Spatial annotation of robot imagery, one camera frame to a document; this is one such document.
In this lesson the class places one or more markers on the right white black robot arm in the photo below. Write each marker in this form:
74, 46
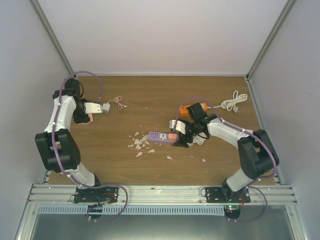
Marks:
257, 155

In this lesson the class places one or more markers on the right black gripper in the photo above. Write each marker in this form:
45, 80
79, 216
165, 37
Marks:
181, 142

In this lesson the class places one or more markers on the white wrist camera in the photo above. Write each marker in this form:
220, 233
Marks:
178, 125
93, 108

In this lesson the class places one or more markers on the small pink plug adapter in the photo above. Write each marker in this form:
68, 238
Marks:
172, 137

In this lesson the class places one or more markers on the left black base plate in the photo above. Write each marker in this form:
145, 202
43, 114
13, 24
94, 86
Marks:
105, 195

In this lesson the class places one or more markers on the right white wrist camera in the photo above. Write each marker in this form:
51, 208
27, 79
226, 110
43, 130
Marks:
178, 125

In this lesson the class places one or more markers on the pink cube socket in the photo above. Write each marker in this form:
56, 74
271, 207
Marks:
86, 119

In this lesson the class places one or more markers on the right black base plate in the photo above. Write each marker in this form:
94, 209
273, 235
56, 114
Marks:
214, 194

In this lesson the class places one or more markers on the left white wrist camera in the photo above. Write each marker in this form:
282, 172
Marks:
93, 108

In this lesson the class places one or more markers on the orange power strip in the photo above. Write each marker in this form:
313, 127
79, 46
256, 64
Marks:
183, 112

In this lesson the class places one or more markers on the grey slotted cable duct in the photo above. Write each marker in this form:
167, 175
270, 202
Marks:
198, 210

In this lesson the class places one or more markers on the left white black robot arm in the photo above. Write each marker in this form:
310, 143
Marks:
57, 148

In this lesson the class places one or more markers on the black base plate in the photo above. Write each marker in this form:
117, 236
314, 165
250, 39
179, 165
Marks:
105, 195
214, 194

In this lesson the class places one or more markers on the aluminium front rail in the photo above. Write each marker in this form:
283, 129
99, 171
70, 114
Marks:
169, 195

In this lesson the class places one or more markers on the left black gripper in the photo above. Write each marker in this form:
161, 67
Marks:
78, 119

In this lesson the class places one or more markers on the purple power strip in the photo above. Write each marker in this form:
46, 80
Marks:
160, 137

